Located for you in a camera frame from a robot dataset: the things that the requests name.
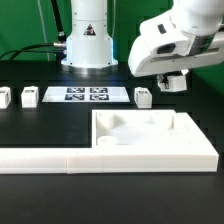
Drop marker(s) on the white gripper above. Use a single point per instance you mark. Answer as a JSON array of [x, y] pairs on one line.
[[162, 48]]

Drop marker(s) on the white square tabletop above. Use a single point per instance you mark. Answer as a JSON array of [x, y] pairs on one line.
[[140, 128]]

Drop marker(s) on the white L-shaped obstacle fence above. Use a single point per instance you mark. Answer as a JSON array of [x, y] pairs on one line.
[[199, 156]]

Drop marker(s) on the white sheet with AprilTags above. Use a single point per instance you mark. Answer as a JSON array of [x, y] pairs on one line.
[[86, 94]]

